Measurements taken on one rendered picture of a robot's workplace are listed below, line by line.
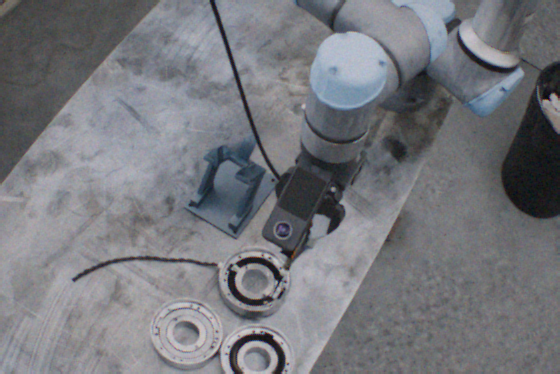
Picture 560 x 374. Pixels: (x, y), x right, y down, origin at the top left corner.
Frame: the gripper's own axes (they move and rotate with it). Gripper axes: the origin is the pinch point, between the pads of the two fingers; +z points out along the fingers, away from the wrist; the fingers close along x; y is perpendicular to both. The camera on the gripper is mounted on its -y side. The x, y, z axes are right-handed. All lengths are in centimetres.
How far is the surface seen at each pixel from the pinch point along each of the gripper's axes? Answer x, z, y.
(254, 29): 31, 13, 39
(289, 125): 14.1, 13.1, 23.0
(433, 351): -34, 93, 36
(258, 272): 3.7, 11.1, -3.8
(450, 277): -28, 93, 59
